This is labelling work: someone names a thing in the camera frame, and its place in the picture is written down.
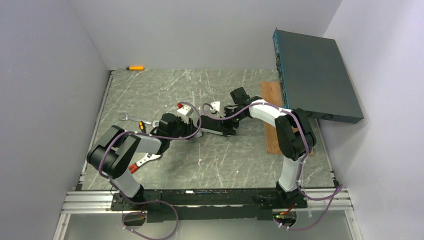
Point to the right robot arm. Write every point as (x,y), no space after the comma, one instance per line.
(295,138)

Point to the black grey zippered case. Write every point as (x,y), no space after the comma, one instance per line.
(209,125)

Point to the orange handled tool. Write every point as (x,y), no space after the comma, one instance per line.
(135,68)

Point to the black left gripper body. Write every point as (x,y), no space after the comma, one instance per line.
(192,127)

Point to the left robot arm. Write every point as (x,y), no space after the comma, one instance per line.
(112,153)

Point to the dark teal flat box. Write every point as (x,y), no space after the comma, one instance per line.
(314,78)

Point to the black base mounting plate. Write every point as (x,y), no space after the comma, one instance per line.
(208,204)

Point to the red handled adjustable wrench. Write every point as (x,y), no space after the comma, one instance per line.
(148,157)

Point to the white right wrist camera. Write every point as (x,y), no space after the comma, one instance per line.
(215,107)

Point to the silver open-end wrench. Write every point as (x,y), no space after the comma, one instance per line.
(123,116)

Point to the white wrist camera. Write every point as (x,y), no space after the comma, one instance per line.
(184,111)
(215,107)

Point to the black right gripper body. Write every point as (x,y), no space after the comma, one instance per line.
(227,117)

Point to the aluminium frame rail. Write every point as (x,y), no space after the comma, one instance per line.
(99,202)

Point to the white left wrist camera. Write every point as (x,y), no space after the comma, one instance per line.
(184,111)

